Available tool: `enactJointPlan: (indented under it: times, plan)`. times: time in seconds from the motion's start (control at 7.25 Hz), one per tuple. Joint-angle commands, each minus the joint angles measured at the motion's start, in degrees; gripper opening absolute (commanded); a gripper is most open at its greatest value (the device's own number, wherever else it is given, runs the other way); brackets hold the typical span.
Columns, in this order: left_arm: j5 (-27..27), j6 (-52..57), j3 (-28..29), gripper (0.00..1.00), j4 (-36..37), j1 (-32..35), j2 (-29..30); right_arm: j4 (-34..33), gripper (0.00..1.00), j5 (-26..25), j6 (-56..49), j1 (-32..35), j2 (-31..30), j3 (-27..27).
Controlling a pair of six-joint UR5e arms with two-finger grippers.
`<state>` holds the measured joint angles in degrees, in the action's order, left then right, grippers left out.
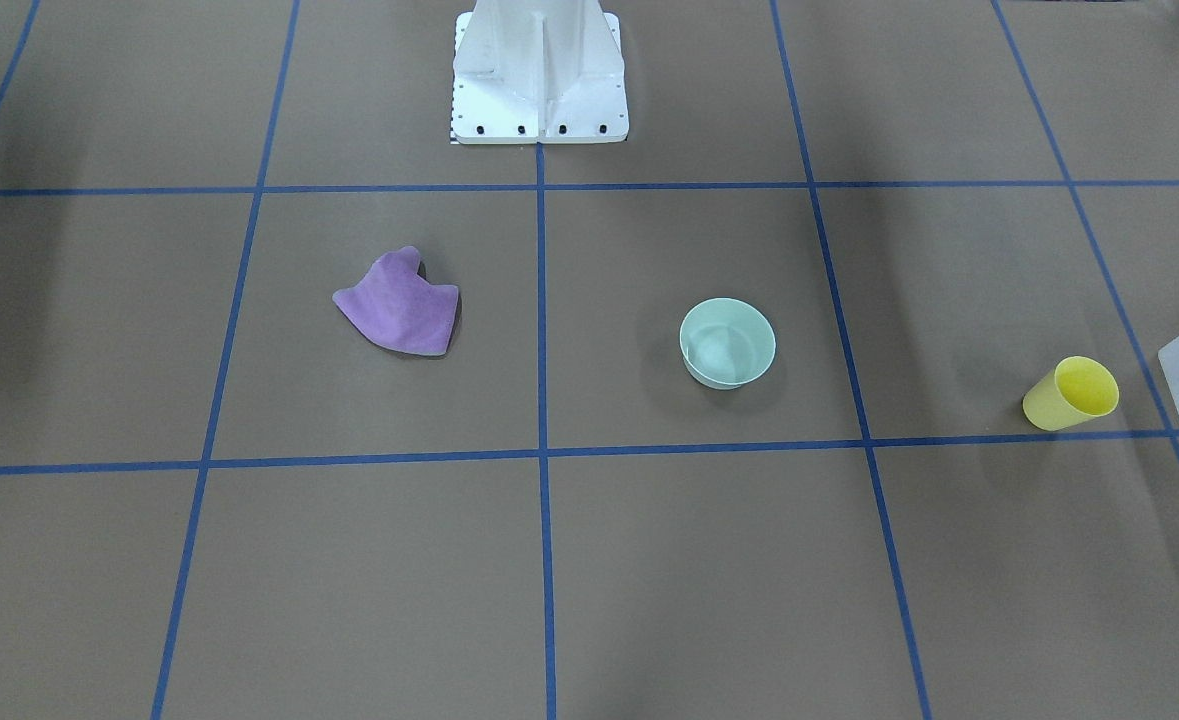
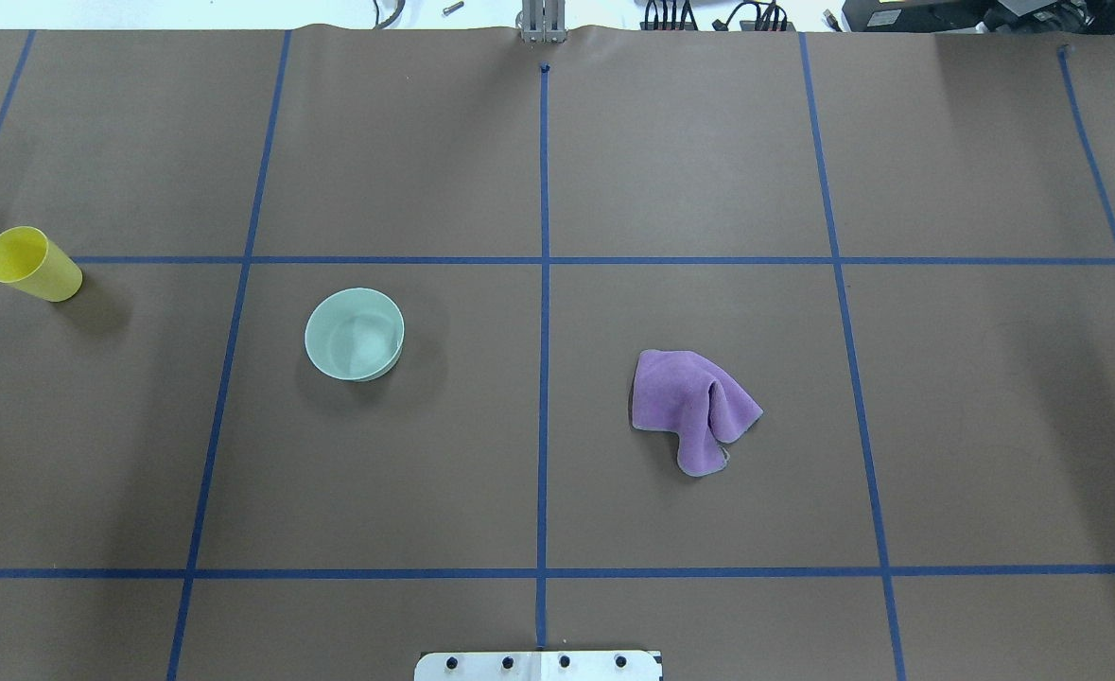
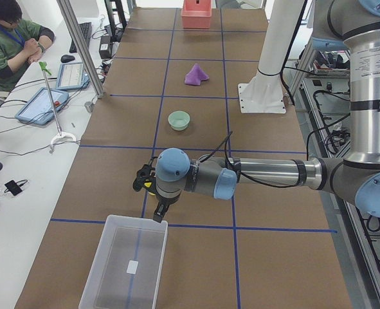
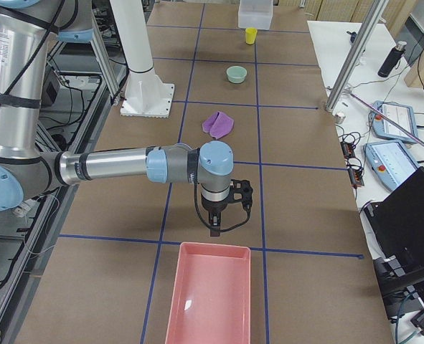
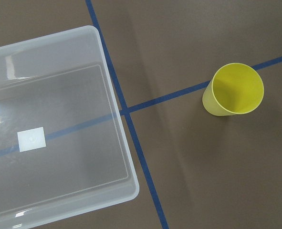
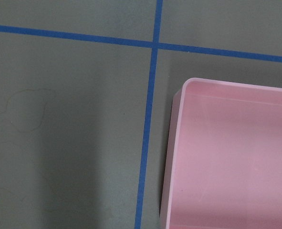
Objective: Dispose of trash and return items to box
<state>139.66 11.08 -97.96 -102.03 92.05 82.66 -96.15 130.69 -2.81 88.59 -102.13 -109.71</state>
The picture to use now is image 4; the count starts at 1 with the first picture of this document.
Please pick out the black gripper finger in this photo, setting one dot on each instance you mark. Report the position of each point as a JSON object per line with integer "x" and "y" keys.
{"x": 212, "y": 224}
{"x": 217, "y": 225}

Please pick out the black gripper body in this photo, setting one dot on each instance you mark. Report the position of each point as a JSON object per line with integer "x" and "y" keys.
{"x": 212, "y": 208}

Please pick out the purple microfiber cloth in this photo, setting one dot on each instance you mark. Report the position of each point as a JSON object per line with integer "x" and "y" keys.
{"x": 218, "y": 125}

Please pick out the mint green bowl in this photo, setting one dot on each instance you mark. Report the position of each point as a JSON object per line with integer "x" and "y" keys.
{"x": 236, "y": 74}

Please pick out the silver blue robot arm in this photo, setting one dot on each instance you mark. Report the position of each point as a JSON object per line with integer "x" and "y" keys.
{"x": 26, "y": 28}

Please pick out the translucent white plastic box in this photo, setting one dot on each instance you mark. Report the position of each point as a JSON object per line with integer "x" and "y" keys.
{"x": 255, "y": 13}

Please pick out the pink plastic tray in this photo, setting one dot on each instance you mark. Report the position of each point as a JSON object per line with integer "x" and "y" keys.
{"x": 211, "y": 296}

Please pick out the lower black orange adapter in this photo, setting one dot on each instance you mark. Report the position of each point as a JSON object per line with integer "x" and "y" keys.
{"x": 355, "y": 177}

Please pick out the black orange adapter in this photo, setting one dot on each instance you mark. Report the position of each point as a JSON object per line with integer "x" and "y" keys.
{"x": 348, "y": 150}
{"x": 355, "y": 177}

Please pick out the upper black orange adapter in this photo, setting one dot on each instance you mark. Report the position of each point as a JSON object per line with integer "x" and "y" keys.
{"x": 348, "y": 150}

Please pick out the yellow plastic cup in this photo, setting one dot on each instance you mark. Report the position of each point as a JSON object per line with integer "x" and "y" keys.
{"x": 250, "y": 35}

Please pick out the lower teach pendant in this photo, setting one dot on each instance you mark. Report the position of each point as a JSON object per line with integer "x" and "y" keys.
{"x": 391, "y": 161}

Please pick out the teach pendant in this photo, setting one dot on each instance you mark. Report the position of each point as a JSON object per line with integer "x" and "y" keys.
{"x": 391, "y": 161}
{"x": 403, "y": 115}

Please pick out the upper teach pendant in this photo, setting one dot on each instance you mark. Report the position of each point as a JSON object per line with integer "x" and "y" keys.
{"x": 403, "y": 115}

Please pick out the purple reacher stick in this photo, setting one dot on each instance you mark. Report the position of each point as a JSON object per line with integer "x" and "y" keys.
{"x": 392, "y": 122}

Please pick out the black water bottle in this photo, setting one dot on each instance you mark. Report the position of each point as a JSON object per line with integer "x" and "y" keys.
{"x": 392, "y": 59}

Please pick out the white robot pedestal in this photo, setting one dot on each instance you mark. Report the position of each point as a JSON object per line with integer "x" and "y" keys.
{"x": 145, "y": 93}

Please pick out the aluminium frame post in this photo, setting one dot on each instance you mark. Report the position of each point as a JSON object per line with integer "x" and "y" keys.
{"x": 357, "y": 49}

